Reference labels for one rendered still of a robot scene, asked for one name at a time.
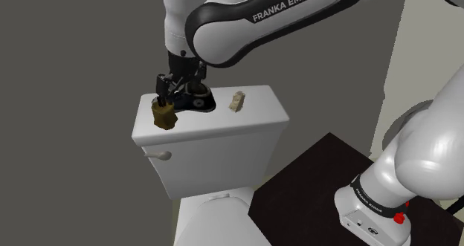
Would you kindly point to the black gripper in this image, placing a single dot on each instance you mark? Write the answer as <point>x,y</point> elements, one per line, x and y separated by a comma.
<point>181,66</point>

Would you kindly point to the beige figure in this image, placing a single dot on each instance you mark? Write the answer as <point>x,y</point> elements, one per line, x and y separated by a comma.
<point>237,101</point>

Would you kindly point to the brown figure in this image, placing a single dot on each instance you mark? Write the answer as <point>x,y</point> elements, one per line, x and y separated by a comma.
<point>164,116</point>

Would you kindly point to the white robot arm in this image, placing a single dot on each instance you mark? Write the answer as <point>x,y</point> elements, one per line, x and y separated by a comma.
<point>427,154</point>

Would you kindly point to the dark blue round object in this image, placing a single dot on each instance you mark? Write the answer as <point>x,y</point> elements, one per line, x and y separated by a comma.
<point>194,102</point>

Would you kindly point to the white toilet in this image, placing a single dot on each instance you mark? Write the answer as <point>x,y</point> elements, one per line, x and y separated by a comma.
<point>217,147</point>

